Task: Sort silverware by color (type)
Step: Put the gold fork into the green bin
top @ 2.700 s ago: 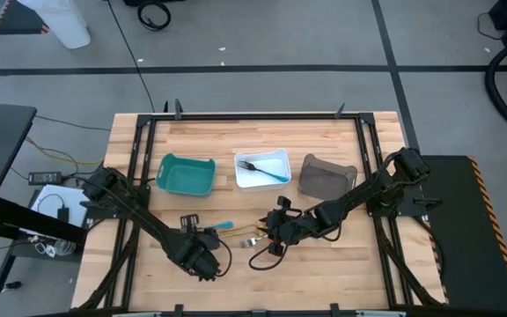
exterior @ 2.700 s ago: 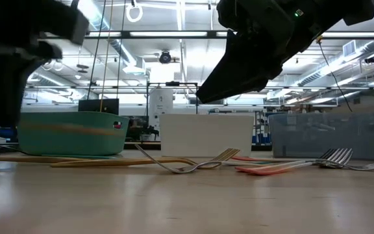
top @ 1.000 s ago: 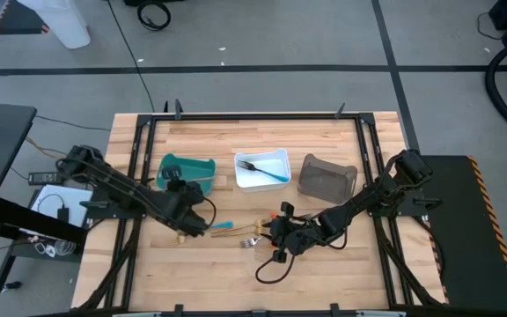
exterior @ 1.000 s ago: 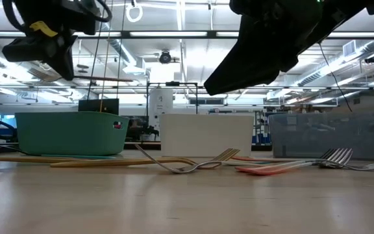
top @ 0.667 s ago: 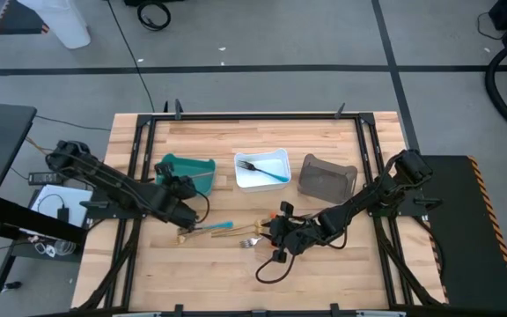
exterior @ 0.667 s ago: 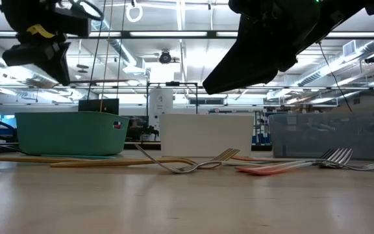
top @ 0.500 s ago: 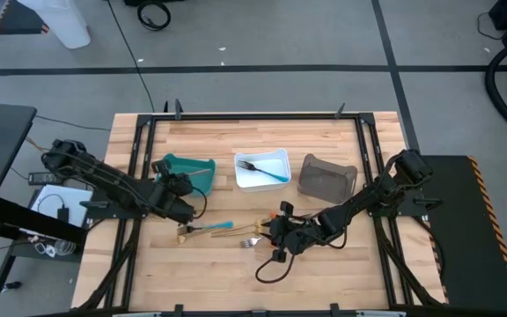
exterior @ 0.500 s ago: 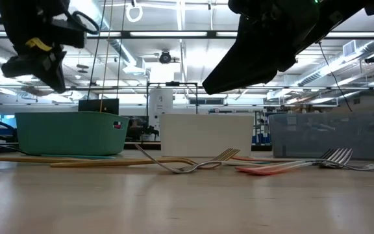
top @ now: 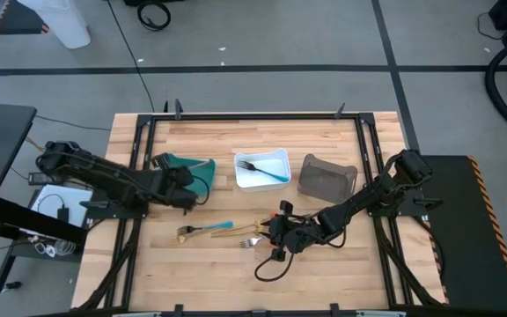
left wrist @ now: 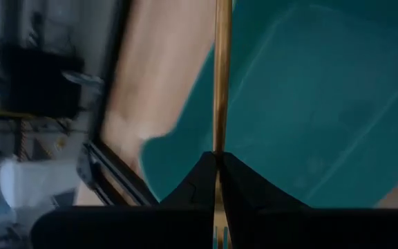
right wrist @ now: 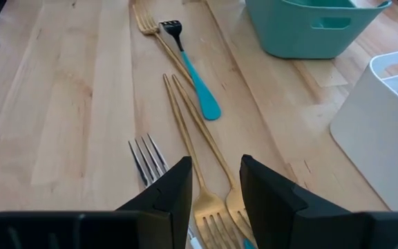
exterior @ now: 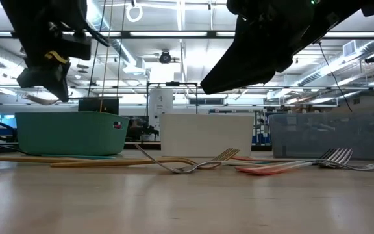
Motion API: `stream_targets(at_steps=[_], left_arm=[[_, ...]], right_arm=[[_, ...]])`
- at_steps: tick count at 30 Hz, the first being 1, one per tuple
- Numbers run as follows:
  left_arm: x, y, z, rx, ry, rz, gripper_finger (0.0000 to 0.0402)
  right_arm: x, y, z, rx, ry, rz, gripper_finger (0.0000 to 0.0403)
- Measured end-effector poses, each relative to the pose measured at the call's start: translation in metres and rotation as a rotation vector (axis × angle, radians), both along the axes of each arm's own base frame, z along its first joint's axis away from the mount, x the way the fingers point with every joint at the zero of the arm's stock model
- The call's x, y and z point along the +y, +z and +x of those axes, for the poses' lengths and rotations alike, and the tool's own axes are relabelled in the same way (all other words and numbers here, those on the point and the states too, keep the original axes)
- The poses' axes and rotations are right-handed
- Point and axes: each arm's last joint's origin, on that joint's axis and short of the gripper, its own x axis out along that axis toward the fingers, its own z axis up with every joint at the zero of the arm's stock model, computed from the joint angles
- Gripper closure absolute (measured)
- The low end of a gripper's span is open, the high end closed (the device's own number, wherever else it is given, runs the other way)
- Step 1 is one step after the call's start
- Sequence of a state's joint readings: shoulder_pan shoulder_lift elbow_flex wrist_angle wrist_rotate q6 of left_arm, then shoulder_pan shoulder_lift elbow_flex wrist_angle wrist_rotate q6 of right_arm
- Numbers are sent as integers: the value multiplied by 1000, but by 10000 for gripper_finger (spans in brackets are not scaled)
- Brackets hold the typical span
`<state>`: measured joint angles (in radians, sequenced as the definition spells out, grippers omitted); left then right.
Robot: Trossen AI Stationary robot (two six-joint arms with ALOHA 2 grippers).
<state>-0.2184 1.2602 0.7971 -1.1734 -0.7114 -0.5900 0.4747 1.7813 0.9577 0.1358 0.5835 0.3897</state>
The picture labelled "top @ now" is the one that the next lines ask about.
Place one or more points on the white plastic container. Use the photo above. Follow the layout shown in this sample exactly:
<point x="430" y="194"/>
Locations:
<point x="66" y="26"/>

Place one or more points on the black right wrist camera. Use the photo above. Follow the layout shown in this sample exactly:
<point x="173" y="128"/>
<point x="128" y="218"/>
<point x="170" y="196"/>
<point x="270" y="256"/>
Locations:
<point x="278" y="254"/>

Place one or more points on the white paper sheet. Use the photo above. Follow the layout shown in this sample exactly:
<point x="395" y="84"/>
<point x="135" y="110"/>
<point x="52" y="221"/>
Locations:
<point x="77" y="198"/>

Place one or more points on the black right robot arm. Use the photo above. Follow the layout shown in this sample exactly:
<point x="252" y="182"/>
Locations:
<point x="359" y="198"/>

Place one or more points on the small black charger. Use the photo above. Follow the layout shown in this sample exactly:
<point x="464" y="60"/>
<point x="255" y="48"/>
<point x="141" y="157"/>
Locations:
<point x="63" y="214"/>

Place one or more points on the black hazard-striped mat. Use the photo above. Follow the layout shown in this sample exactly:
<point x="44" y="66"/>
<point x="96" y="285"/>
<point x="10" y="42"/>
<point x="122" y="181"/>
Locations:
<point x="16" y="19"/>

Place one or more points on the teal plastic bin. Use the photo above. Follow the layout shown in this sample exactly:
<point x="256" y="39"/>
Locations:
<point x="205" y="176"/>

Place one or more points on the black platform hazard-striped edge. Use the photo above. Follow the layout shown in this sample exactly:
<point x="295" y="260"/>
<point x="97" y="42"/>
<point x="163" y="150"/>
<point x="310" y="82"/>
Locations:
<point x="465" y="229"/>

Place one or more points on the grey translucent plastic bin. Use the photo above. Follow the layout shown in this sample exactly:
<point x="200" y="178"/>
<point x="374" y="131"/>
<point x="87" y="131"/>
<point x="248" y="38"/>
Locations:
<point x="324" y="178"/>

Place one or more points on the white plastic bin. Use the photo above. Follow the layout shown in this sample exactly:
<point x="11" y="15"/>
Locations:
<point x="258" y="181"/>

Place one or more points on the black metal table frame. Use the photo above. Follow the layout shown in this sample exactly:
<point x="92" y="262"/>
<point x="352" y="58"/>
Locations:
<point x="258" y="116"/>

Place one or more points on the black metal bench frame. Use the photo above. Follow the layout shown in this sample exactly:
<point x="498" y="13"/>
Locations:
<point x="24" y="216"/>

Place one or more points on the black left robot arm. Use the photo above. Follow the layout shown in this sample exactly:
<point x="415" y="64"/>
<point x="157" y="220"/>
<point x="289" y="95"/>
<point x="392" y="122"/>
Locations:
<point x="104" y="176"/>

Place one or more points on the black power adapter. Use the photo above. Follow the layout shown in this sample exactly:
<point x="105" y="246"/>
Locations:
<point x="44" y="179"/>

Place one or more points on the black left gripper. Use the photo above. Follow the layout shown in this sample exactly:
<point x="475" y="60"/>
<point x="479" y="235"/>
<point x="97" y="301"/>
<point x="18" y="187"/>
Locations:
<point x="178" y="182"/>

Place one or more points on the clear plastic cup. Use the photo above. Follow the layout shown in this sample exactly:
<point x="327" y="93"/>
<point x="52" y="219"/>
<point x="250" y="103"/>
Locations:
<point x="64" y="248"/>

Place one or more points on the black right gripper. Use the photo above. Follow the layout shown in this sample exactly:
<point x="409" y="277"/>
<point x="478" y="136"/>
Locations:
<point x="293" y="235"/>

